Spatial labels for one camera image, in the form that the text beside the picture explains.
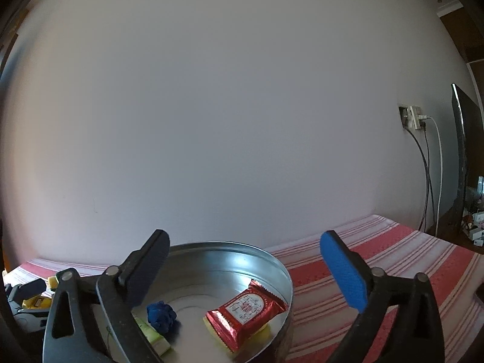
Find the red snack packet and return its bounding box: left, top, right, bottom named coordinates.
left=205, top=279, right=288, bottom=350

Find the red striped bedsheet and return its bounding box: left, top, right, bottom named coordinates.
left=4, top=214, right=484, bottom=363

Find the round metal tin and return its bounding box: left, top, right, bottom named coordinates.
left=102, top=241, right=293, bottom=363

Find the green and white tube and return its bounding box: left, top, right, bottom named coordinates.
left=133, top=315, right=172, bottom=356

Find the yellow sponge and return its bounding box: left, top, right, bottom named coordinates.
left=203, top=316, right=272, bottom=355

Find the white charging cable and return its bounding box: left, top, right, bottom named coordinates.
left=427, top=116, right=444, bottom=237

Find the flat screen television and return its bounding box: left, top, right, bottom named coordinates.
left=450, top=83, right=484, bottom=232

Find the white plug adapter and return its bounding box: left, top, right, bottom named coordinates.
left=406, top=106, right=429, bottom=130

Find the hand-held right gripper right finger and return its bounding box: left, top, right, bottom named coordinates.
left=320, top=230, right=445, bottom=363

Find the brown wooden cabinet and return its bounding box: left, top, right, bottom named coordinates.
left=439, top=5, right=484, bottom=95

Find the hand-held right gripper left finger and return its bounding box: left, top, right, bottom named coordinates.
left=42, top=229, right=170, bottom=363

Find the blue crumpled wrapper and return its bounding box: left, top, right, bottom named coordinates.
left=146, top=300, right=178, bottom=334

